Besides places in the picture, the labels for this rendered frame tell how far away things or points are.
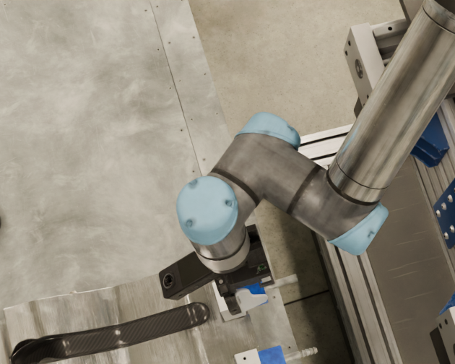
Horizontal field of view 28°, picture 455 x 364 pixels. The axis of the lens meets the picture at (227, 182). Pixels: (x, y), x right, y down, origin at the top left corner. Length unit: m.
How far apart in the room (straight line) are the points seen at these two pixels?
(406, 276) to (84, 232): 0.91
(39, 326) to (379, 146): 0.65
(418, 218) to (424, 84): 1.28
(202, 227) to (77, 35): 0.76
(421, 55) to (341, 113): 1.58
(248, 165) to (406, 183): 1.21
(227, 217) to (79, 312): 0.45
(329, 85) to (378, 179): 1.53
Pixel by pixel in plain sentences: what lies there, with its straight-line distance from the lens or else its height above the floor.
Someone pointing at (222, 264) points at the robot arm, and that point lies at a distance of 1.20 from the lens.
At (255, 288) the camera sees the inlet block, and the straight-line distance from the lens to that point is 1.43.
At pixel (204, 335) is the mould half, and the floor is 0.89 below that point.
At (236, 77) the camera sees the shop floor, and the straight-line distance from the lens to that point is 2.60.
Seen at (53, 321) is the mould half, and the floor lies 0.93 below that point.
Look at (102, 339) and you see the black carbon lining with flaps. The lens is 1.48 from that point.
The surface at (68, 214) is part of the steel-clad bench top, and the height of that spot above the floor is 0.80.
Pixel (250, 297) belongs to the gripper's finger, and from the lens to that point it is 1.36.
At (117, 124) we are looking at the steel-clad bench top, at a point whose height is 0.80.
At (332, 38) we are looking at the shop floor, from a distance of 2.68.
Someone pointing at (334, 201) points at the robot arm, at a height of 1.29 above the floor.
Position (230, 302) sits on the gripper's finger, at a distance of 1.32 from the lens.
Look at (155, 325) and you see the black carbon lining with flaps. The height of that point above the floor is 0.88.
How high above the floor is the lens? 2.34
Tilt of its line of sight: 71 degrees down
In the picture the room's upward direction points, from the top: 3 degrees clockwise
